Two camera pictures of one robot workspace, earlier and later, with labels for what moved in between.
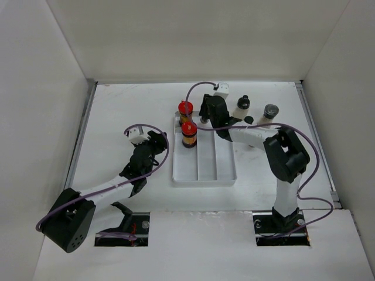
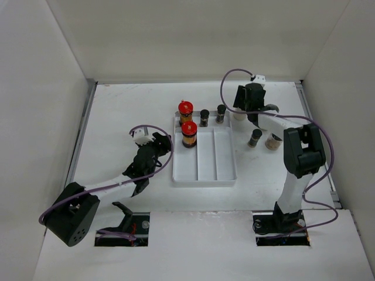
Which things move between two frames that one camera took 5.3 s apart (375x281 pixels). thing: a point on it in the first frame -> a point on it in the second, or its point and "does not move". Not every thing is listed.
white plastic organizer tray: (211, 163) does not move
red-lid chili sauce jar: (185, 109) does not move
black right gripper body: (204, 110) -> (241, 94)
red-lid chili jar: (188, 130) does not move
